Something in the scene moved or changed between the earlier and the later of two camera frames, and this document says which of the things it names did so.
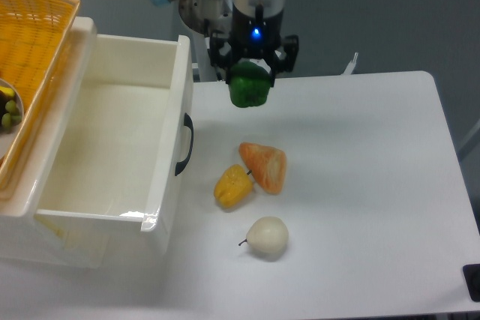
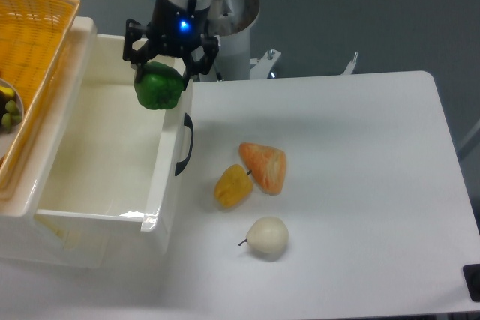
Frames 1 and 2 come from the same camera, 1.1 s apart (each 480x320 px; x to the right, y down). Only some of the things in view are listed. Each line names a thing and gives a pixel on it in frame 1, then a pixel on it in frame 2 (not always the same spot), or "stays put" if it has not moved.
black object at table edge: [472, 278] stays put
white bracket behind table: [351, 66] stays put
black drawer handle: [181, 165] stays put
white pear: [268, 235] stays put
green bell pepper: [249, 84] -> [160, 88]
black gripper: [255, 37] -> [178, 31]
